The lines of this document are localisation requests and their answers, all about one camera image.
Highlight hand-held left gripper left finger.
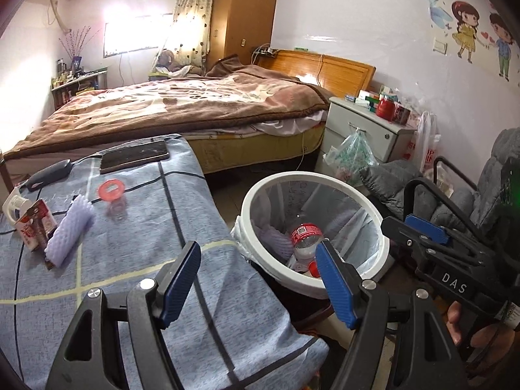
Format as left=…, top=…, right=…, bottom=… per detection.
left=45, top=240, right=203, bottom=390

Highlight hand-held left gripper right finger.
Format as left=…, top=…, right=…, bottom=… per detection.
left=315, top=240, right=468, bottom=390

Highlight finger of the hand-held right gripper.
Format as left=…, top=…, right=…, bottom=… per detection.
left=381, top=216, right=432, bottom=269
left=404, top=214, right=452, bottom=249

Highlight clear plastic bottle red label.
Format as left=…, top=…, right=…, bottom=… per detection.
left=289, top=223, right=326, bottom=271

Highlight purple foam net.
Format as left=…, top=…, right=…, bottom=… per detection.
left=44, top=195, right=97, bottom=269
left=256, top=225, right=294, bottom=261

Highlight clear cup with red lid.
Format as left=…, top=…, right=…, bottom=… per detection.
left=97, top=179, right=128, bottom=222

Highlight white round waste bin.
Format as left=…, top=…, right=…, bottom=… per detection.
left=233, top=172, right=391, bottom=300

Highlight red snack packet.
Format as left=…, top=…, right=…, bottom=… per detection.
left=15, top=199, right=60, bottom=253

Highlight person's right hand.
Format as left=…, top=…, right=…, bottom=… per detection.
left=446, top=304, right=520, bottom=359

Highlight grey chair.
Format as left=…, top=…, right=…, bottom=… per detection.
left=359, top=128, right=520, bottom=249

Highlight white bag with red print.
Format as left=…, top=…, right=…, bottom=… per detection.
left=406, top=110, right=442, bottom=176

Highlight green patterned plastic bag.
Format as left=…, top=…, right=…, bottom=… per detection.
left=323, top=128, right=381, bottom=184

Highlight white nightstand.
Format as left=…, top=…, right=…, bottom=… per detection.
left=316, top=97, right=419, bottom=178

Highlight dark red jar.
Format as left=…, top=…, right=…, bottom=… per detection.
left=392, top=101, right=411, bottom=126

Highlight pile of medicine boxes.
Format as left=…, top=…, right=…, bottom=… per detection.
left=344, top=86, right=397, bottom=111

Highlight black smartphone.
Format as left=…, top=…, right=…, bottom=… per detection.
left=99, top=140, right=170, bottom=175

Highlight white bed sheet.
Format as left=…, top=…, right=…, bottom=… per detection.
left=247, top=110, right=328, bottom=137

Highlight yellow bed mattress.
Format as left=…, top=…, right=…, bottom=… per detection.
left=190, top=124, right=328, bottom=174

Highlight wooden headboard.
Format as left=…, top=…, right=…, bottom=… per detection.
left=258, top=49, right=377, bottom=99

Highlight bed with brown blanket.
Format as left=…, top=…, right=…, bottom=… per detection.
left=2, top=55, right=331, bottom=160

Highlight white plastic mug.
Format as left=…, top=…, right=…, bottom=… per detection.
left=2, top=195, right=33, bottom=224

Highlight cluttered side desk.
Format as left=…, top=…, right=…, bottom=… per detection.
left=51, top=67, right=110, bottom=111

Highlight brown teddy bear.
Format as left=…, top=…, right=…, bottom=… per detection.
left=156, top=50, right=204, bottom=77

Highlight window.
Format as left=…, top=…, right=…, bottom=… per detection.
left=103, top=13, right=175, bottom=59

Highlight decorative purple branches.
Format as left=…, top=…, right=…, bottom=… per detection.
left=59, top=25, right=92, bottom=70

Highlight wooden wardrobe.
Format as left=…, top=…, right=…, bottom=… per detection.
left=209, top=0, right=280, bottom=68

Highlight patterned curtain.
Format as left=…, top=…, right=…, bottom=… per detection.
left=152, top=0, right=216, bottom=68

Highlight air conditioner pipe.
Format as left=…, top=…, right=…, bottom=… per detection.
left=49, top=0, right=72, bottom=35

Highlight black device with cable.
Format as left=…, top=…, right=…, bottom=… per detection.
left=25, top=159, right=74, bottom=193

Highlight cartoon wall sticker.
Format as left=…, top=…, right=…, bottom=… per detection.
left=371, top=0, right=517, bottom=84

